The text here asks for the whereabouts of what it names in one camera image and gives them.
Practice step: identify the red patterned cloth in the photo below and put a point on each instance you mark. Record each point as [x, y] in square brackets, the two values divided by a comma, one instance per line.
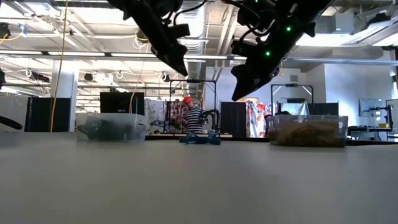
[174, 109]

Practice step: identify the teal rubber band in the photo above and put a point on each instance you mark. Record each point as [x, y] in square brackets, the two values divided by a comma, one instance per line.
[199, 140]

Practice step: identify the colourful patterned cloth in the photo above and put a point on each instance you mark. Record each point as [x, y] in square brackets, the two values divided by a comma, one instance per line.
[258, 118]

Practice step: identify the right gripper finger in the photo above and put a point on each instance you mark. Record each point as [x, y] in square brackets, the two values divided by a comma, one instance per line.
[248, 81]

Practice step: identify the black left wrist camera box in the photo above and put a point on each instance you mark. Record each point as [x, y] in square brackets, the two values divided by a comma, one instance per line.
[180, 30]

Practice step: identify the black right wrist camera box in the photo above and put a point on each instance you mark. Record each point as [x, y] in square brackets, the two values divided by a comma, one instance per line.
[244, 48]

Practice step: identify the black monitor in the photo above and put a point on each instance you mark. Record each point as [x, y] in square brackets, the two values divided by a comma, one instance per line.
[118, 104]

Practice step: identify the silver air duct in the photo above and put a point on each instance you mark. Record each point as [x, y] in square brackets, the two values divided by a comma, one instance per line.
[196, 21]

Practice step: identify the black screen panel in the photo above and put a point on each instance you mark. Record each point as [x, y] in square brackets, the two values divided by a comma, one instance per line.
[325, 109]

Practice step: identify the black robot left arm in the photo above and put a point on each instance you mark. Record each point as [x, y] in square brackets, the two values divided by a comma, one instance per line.
[140, 12]

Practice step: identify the clear plastic bin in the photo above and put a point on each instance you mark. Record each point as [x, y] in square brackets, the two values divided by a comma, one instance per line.
[130, 133]

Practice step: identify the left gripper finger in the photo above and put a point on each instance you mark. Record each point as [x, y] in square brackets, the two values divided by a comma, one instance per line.
[180, 63]

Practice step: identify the black and white cloth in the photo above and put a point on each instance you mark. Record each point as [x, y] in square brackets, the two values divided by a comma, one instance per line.
[154, 110]

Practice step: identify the person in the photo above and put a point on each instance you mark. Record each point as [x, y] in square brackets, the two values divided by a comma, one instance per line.
[284, 113]
[192, 119]

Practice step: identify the black aluminium table frame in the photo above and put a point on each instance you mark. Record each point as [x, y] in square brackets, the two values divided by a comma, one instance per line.
[242, 139]

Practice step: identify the black curtain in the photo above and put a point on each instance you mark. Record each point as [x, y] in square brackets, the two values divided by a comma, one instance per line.
[233, 119]

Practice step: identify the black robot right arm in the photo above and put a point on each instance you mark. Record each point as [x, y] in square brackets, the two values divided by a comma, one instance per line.
[286, 15]

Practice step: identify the grey mesh basket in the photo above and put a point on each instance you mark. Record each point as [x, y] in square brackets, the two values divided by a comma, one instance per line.
[345, 124]

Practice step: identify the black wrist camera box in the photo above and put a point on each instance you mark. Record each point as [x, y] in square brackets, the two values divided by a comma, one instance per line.
[180, 30]
[244, 48]

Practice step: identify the grey wall vent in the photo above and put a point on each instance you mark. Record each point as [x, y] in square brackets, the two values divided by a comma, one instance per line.
[294, 78]

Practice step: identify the long ceiling light bar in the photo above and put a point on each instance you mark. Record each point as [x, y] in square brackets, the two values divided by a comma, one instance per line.
[93, 54]

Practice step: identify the black partition panel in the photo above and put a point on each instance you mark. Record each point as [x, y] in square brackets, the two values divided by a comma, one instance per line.
[40, 115]

